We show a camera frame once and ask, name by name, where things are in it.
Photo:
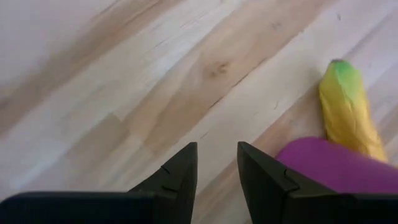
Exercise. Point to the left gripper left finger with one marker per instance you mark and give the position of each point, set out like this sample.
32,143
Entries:
140,205

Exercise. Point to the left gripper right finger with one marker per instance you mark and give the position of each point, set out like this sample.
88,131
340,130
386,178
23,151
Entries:
295,205

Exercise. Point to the purple round object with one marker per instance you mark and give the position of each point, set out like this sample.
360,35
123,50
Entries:
335,168

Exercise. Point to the yellow toy banana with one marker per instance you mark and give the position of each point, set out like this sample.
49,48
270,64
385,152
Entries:
345,109

